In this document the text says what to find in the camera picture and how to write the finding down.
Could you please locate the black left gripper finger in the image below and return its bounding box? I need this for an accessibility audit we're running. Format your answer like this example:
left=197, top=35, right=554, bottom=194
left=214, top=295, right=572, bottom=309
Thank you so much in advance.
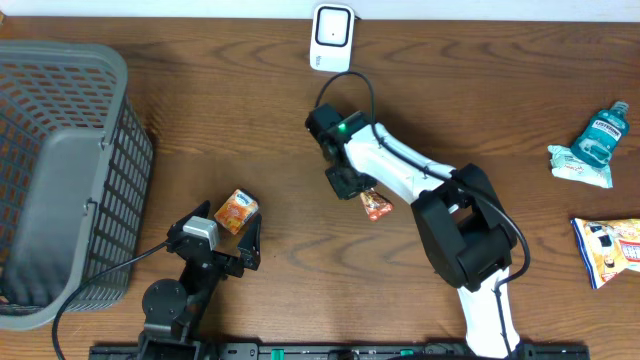
left=237, top=214, right=262, bottom=271
left=167, top=200, right=211, bottom=240

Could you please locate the small orange tissue pack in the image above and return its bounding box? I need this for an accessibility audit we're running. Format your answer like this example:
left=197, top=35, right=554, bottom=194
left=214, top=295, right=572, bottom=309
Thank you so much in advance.
left=214, top=189, right=259, bottom=235

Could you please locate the orange red snack bar wrapper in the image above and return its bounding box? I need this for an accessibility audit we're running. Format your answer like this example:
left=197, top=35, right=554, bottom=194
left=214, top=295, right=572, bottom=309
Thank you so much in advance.
left=360, top=188, right=394, bottom=222

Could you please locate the pale green snack packet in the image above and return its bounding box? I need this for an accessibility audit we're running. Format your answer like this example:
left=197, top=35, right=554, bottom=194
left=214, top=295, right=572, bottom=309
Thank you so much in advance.
left=547, top=145, right=613, bottom=189

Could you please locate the teal Listerine mouthwash bottle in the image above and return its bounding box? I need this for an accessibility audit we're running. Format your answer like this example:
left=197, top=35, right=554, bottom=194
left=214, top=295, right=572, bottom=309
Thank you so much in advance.
left=570, top=101, right=630, bottom=168

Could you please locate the yellow chips snack bag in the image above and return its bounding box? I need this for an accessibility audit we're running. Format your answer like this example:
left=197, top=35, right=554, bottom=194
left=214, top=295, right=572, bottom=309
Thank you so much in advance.
left=570, top=218, right=639, bottom=290

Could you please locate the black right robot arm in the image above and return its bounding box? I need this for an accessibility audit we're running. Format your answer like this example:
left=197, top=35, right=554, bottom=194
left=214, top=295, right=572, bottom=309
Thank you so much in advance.
left=305, top=105, right=524, bottom=359

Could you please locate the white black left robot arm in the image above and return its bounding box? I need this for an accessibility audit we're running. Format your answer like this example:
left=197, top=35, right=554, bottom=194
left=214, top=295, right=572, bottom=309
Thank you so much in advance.
left=134, top=201, right=262, bottom=359

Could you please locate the white barcode scanner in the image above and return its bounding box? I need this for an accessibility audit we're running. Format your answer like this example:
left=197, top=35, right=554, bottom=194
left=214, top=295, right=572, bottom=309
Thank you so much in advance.
left=309, top=3, right=355, bottom=73

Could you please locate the grey plastic shopping basket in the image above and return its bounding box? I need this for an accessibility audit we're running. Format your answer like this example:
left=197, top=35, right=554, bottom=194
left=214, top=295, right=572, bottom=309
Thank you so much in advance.
left=1, top=40, right=154, bottom=331

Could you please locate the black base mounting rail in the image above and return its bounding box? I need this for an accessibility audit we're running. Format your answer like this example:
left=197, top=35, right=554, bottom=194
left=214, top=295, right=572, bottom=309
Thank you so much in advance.
left=89, top=341, right=591, bottom=360

